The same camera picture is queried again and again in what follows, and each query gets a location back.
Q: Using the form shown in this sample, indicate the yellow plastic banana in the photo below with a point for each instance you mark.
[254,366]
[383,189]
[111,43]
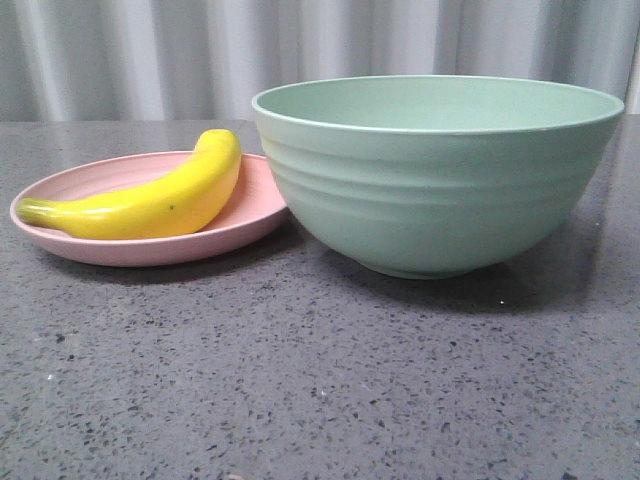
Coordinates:
[181,202]

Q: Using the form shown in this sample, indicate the pink plate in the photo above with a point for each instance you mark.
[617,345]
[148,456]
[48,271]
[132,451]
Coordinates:
[254,210]

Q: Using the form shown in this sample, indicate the green bowl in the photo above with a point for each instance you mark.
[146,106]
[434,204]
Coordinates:
[433,176]

